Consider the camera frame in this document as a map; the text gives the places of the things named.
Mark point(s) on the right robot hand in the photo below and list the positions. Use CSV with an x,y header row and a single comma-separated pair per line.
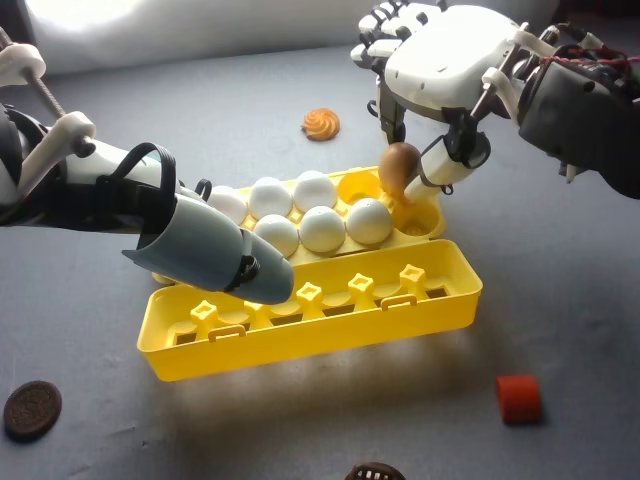
x,y
445,65

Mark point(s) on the chocolate sandwich toy cookie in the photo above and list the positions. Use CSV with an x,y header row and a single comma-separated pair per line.
x,y
32,411

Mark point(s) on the grey table cloth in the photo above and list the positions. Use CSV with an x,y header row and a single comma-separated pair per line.
x,y
300,430

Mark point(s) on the white cloth backdrop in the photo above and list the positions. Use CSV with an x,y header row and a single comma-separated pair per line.
x,y
200,25

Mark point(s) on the yellow plastic egg box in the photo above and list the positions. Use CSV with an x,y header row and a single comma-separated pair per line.
x,y
310,340

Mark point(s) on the brown toy basket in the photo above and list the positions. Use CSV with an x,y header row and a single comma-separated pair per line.
x,y
375,472

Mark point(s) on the red half-round block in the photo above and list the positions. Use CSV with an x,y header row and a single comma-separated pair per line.
x,y
518,400

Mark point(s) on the orange swirl toy cookie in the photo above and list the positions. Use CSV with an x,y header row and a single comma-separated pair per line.
x,y
320,124

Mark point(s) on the tan brown egg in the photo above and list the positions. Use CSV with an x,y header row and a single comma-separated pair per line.
x,y
397,162

